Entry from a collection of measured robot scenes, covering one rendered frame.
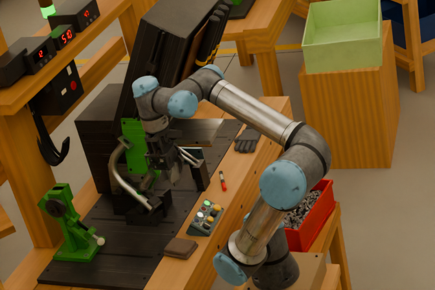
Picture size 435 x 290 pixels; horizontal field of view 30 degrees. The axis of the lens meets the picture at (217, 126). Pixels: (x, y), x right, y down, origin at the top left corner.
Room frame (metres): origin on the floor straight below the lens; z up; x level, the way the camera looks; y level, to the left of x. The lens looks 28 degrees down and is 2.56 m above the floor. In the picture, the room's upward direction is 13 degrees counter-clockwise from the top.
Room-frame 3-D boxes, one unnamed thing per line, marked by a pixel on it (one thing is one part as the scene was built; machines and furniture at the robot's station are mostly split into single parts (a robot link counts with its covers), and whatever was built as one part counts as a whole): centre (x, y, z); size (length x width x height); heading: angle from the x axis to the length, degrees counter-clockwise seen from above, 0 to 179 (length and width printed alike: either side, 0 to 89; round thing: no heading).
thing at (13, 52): (2.55, 0.63, 1.59); 0.15 x 0.07 x 0.07; 154
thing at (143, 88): (2.07, 0.17, 1.59); 0.09 x 0.08 x 0.11; 46
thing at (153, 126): (2.07, 0.17, 1.51); 0.08 x 0.08 x 0.05
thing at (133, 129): (2.61, 0.28, 1.17); 0.13 x 0.12 x 0.20; 154
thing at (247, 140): (2.91, -0.11, 0.91); 0.20 x 0.11 x 0.03; 157
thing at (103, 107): (2.87, 0.38, 1.07); 0.30 x 0.18 x 0.34; 154
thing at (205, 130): (2.73, 0.18, 1.11); 0.39 x 0.16 x 0.03; 64
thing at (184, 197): (2.71, 0.30, 0.89); 1.10 x 0.42 x 0.02; 154
